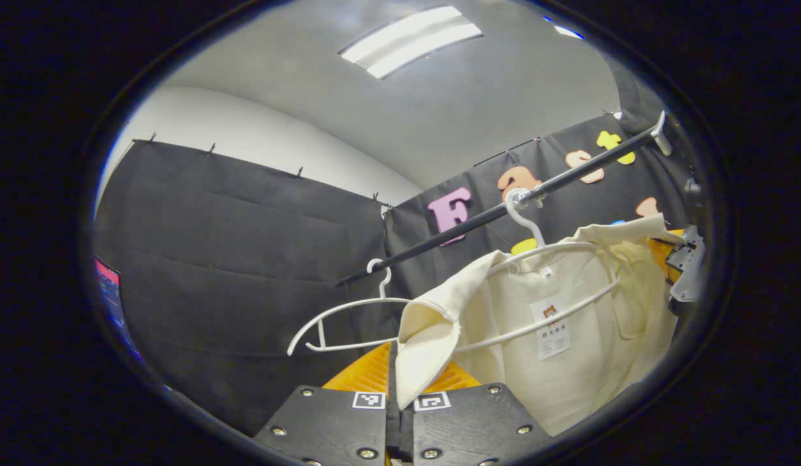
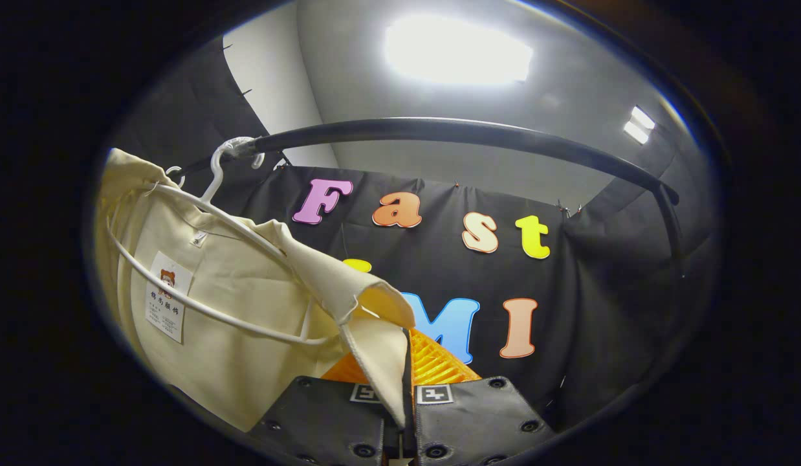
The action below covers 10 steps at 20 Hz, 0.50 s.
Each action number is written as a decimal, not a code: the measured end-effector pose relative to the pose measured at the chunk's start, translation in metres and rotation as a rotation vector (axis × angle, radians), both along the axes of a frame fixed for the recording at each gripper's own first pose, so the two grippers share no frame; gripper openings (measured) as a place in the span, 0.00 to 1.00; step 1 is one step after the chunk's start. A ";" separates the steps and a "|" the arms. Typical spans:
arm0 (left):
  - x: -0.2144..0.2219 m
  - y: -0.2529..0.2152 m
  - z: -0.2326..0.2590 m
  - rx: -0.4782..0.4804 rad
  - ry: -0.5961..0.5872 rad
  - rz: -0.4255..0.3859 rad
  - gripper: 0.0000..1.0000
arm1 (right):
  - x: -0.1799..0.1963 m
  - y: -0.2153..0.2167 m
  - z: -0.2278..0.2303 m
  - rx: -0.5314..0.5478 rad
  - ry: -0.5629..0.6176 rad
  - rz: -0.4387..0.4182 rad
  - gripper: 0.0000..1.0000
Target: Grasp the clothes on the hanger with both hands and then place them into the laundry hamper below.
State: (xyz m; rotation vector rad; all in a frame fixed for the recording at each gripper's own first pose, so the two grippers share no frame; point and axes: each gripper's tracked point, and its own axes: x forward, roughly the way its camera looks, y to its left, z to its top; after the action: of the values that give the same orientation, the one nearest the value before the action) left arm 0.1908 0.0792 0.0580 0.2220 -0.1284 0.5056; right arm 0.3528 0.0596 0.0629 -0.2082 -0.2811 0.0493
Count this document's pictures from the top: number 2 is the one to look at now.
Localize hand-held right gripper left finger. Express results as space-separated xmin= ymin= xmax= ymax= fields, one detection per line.
xmin=245 ymin=353 xmax=411 ymax=466

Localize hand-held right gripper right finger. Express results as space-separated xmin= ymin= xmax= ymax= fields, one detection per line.
xmin=404 ymin=327 xmax=557 ymax=466

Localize cream shirt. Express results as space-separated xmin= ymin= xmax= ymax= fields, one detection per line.
xmin=93 ymin=148 xmax=416 ymax=433

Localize black clothes rack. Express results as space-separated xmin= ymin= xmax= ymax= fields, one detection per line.
xmin=174 ymin=116 xmax=687 ymax=280

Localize small ceiling light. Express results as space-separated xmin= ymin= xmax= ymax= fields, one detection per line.
xmin=623 ymin=106 xmax=657 ymax=145

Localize large ceiling light panel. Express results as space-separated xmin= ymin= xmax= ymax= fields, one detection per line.
xmin=384 ymin=16 xmax=534 ymax=85

